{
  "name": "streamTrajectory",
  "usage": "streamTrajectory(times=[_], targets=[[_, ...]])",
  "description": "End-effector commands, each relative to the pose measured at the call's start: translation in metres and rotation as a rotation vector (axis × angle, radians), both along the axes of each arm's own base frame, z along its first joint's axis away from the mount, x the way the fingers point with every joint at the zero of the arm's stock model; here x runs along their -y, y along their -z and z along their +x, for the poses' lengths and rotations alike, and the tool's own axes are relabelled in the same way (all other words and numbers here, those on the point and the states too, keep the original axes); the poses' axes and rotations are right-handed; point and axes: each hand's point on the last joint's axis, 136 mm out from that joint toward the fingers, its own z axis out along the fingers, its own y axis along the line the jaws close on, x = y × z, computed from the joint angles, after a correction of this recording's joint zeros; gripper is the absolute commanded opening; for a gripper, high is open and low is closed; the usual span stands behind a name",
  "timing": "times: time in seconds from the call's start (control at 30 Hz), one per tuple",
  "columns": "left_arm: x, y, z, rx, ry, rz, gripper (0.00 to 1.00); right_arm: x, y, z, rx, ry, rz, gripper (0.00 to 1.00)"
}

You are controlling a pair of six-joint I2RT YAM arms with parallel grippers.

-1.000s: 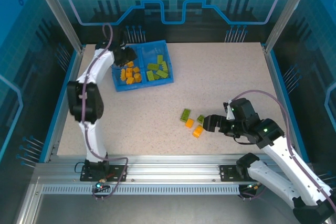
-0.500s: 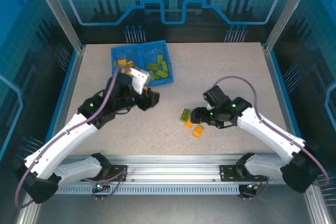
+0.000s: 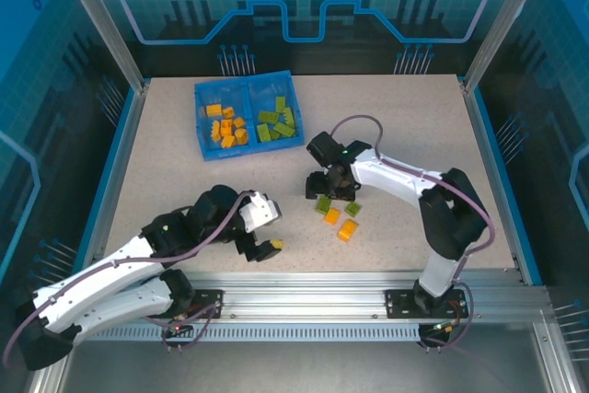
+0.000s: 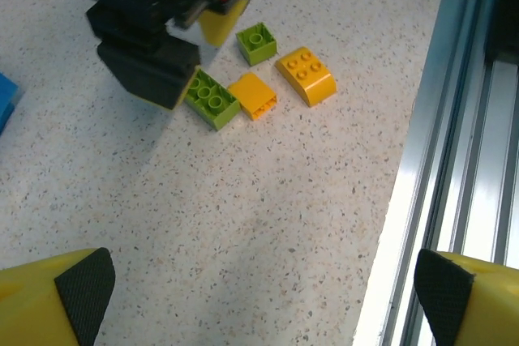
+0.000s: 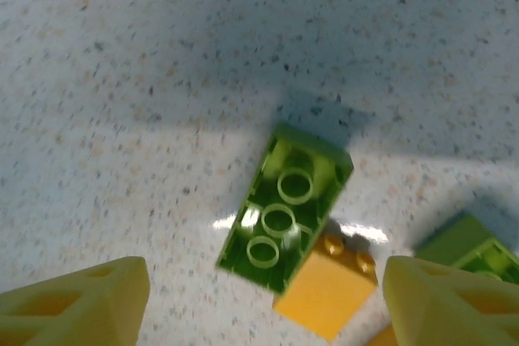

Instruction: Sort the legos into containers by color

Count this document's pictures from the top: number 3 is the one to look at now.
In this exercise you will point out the green lego plate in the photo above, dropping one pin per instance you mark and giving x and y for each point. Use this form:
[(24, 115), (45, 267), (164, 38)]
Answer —
[(268, 116)]

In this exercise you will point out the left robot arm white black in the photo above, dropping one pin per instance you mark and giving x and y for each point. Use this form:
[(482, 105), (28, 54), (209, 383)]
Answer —
[(92, 280)]

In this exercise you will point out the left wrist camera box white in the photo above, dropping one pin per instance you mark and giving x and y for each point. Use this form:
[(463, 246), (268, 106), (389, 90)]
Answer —
[(257, 213)]

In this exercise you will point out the aluminium frame post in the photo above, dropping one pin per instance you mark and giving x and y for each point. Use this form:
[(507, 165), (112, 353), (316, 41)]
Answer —
[(117, 43), (492, 43)]

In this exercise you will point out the aluminium front rail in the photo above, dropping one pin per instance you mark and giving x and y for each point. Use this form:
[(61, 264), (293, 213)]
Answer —
[(299, 296)]

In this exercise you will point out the blue two-compartment plastic bin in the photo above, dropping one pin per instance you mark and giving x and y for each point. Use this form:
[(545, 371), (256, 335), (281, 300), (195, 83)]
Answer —
[(221, 94)]

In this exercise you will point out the orange curved lego brick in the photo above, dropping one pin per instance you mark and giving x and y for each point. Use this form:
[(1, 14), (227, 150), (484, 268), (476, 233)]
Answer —
[(347, 230), (241, 136)]

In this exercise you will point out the small connector with LED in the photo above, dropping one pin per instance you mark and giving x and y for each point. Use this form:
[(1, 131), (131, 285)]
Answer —
[(442, 328), (178, 328)]

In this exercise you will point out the blue table border strip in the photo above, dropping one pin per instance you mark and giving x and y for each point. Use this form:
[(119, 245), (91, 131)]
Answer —
[(119, 135), (491, 135)]

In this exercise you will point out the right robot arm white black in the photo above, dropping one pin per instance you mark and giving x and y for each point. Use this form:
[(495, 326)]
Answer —
[(396, 176)]

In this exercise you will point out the grey metal shelf panel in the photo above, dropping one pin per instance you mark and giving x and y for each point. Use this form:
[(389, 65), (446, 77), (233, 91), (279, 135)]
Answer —
[(299, 370)]

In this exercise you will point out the small green lego brick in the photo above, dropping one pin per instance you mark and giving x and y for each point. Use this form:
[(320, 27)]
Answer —
[(353, 208)]

